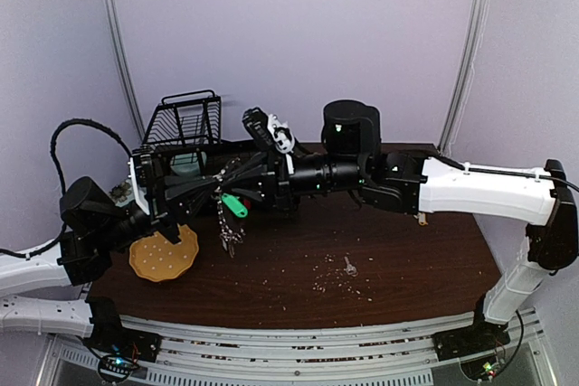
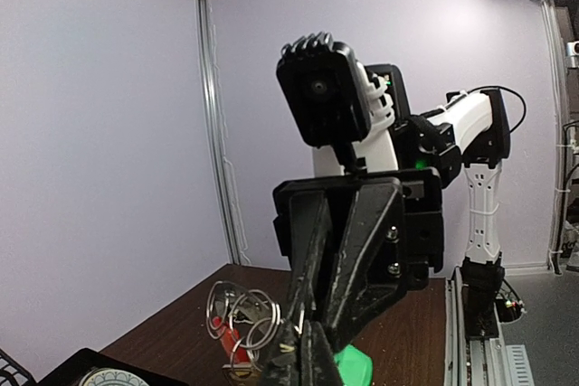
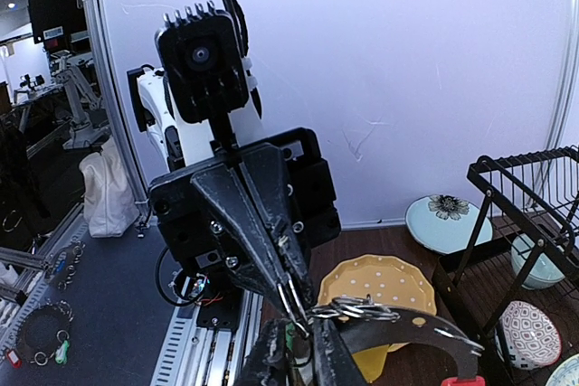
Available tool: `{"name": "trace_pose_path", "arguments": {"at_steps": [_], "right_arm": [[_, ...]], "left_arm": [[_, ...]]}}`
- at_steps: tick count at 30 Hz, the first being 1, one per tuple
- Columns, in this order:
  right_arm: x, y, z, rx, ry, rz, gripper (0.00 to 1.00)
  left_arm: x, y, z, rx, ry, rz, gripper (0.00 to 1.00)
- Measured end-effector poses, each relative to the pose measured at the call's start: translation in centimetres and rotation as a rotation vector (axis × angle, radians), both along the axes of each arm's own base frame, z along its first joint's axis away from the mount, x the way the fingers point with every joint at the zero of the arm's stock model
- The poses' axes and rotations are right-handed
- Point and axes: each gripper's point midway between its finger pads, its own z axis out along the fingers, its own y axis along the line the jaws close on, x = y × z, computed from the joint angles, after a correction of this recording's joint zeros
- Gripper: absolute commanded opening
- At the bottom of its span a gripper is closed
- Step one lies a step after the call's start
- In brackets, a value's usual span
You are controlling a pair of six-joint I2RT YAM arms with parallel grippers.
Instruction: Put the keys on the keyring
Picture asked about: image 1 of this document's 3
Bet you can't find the black wire dish rack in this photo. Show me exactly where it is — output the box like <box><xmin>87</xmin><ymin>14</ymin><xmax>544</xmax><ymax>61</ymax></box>
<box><xmin>138</xmin><ymin>89</ymin><xmax>272</xmax><ymax>206</ymax></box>

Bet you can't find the red handled keyring with keys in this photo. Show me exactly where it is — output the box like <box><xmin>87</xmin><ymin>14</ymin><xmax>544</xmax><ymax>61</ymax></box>
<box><xmin>213</xmin><ymin>157</ymin><xmax>245</xmax><ymax>259</ymax></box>

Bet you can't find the yellow dotted plate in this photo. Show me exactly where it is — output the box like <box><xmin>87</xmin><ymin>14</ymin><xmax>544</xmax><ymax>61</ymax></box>
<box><xmin>128</xmin><ymin>225</ymin><xmax>199</xmax><ymax>283</ymax></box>

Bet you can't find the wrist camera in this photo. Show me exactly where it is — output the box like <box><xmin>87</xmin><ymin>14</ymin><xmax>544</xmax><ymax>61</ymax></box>
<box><xmin>128</xmin><ymin>147</ymin><xmax>150</xmax><ymax>216</ymax></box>
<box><xmin>242</xmin><ymin>107</ymin><xmax>296</xmax><ymax>155</ymax></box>

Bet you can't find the green tagged key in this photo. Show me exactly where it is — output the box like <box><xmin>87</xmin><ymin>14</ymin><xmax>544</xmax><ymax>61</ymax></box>
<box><xmin>221</xmin><ymin>193</ymin><xmax>249</xmax><ymax>219</ymax></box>

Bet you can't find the aluminium frame post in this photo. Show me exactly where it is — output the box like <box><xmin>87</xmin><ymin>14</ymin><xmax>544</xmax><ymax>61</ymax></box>
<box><xmin>103</xmin><ymin>0</ymin><xmax>145</xmax><ymax>141</ymax></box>
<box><xmin>438</xmin><ymin>0</ymin><xmax>489</xmax><ymax>155</ymax></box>

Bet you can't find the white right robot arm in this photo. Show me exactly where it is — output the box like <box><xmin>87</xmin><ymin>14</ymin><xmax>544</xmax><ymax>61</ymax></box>
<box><xmin>222</xmin><ymin>99</ymin><xmax>578</xmax><ymax>352</ymax></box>

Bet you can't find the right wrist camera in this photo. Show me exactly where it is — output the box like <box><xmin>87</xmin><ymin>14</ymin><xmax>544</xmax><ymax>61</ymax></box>
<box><xmin>242</xmin><ymin>107</ymin><xmax>296</xmax><ymax>155</ymax></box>

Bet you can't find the loose silver key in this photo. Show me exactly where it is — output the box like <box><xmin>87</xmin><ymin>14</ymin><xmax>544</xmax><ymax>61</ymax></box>
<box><xmin>344</xmin><ymin>256</ymin><xmax>358</xmax><ymax>277</ymax></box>

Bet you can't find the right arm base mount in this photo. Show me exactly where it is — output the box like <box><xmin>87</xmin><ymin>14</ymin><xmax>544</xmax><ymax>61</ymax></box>
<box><xmin>432</xmin><ymin>297</ymin><xmax>525</xmax><ymax>383</ymax></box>

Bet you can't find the left aluminium frame post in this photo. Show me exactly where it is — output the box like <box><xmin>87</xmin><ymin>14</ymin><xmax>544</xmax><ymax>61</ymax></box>
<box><xmin>103</xmin><ymin>0</ymin><xmax>145</xmax><ymax>141</ymax></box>

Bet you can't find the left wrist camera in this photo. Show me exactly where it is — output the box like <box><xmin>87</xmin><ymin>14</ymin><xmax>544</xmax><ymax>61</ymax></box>
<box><xmin>128</xmin><ymin>147</ymin><xmax>150</xmax><ymax>216</ymax></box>

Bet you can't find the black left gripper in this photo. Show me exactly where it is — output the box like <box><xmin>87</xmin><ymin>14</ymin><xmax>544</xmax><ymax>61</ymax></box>
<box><xmin>95</xmin><ymin>172</ymin><xmax>218</xmax><ymax>251</ymax></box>

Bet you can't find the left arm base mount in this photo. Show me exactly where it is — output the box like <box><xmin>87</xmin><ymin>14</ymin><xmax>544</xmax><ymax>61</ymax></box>
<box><xmin>81</xmin><ymin>297</ymin><xmax>162</xmax><ymax>385</ymax></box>

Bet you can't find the light blue plate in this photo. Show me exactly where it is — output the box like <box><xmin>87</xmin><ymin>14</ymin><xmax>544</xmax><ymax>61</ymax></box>
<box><xmin>109</xmin><ymin>180</ymin><xmax>134</xmax><ymax>207</ymax></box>

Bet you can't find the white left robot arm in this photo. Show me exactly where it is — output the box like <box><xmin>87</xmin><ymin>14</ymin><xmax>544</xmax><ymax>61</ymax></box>
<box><xmin>1</xmin><ymin>154</ymin><xmax>229</xmax><ymax>353</ymax></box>

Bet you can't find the right aluminium frame post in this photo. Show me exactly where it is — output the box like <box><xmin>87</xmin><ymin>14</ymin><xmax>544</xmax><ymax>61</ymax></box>
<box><xmin>438</xmin><ymin>0</ymin><xmax>489</xmax><ymax>155</ymax></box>

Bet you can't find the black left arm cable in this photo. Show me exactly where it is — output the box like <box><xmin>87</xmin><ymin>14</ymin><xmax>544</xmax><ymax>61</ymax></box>
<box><xmin>49</xmin><ymin>118</ymin><xmax>132</xmax><ymax>233</ymax></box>

